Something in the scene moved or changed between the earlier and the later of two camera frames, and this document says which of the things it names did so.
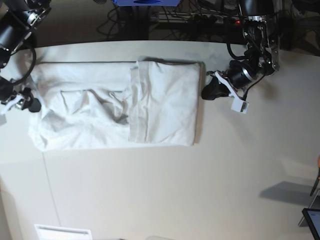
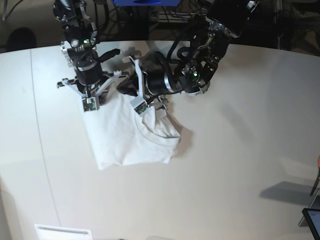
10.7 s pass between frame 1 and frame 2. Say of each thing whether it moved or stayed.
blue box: stayed
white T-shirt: moved
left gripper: moved
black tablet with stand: stayed
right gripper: moved
